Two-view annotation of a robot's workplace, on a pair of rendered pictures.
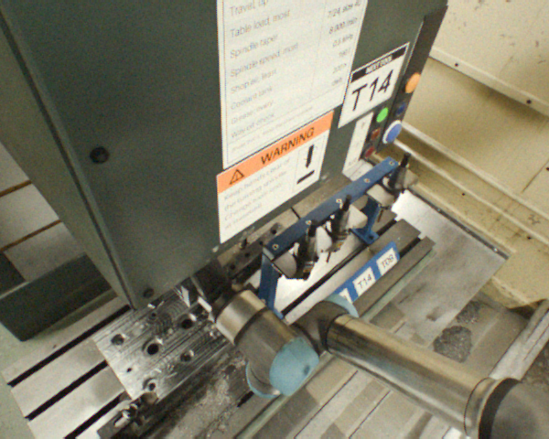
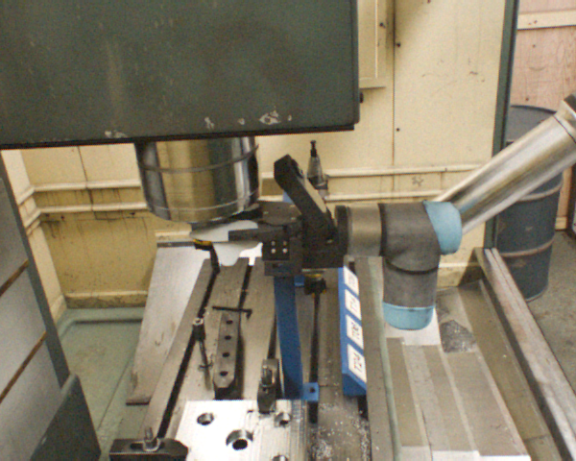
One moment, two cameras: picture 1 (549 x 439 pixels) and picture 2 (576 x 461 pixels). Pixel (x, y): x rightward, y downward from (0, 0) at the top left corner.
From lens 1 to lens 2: 0.64 m
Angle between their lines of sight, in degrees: 37
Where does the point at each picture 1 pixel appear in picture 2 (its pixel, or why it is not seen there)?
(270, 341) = (411, 207)
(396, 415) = (486, 408)
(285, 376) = (448, 218)
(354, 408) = (453, 428)
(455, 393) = (550, 132)
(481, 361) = (486, 330)
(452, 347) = (457, 340)
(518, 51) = not seen: hidden behind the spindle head
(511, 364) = (509, 299)
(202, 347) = (284, 442)
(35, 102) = not seen: outside the picture
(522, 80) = not seen: hidden behind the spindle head
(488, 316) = (451, 302)
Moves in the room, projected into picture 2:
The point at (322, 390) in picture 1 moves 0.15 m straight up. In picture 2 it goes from (413, 436) to (414, 382)
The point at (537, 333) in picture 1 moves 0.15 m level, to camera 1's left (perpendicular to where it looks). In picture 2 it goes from (496, 270) to (466, 288)
